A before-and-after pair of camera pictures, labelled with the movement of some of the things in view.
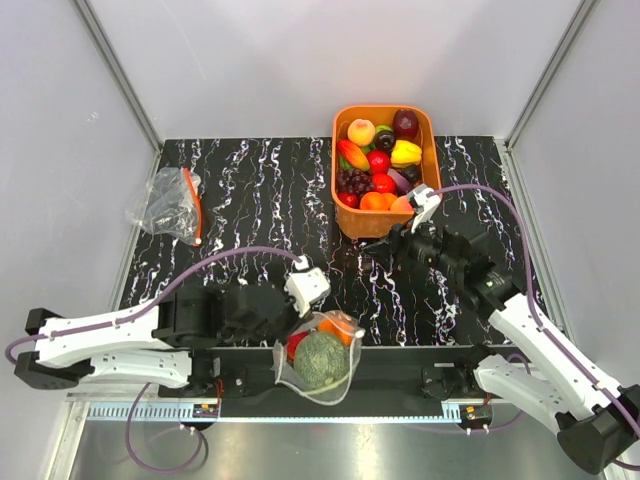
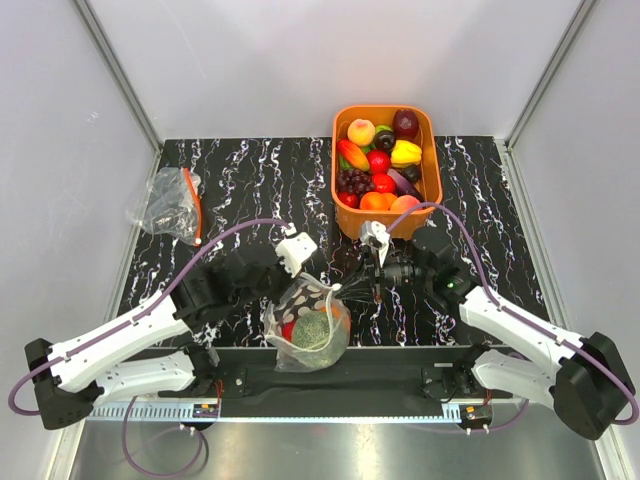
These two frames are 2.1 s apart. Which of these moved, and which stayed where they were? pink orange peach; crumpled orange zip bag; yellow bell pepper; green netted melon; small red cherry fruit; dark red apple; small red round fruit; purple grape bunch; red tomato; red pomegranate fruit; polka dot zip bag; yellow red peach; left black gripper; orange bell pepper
Moved: green netted melon; left black gripper; orange bell pepper; red pomegranate fruit; polka dot zip bag
Stayed: crumpled orange zip bag; small red cherry fruit; small red round fruit; pink orange peach; dark red apple; red tomato; yellow bell pepper; purple grape bunch; yellow red peach
